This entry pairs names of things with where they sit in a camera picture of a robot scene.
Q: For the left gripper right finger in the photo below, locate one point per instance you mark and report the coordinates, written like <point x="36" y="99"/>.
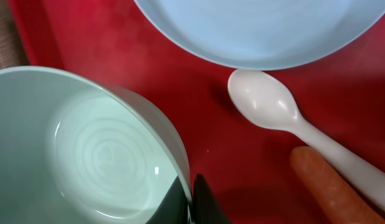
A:
<point x="206" y="209"/>

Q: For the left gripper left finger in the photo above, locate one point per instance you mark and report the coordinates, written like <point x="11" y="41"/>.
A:
<point x="174" y="207"/>

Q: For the mint green bowl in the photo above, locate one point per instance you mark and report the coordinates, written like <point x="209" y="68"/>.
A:
<point x="73" y="151"/>

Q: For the orange carrot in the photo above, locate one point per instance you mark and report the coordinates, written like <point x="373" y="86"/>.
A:
<point x="339" y="202"/>

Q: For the red serving tray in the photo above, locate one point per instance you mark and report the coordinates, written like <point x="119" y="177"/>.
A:
<point x="247" y="167"/>

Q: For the white plastic spoon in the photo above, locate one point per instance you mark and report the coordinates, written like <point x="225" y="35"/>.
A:
<point x="268" y="103"/>

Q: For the light blue plate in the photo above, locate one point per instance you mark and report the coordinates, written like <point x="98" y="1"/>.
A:
<point x="262" y="34"/>

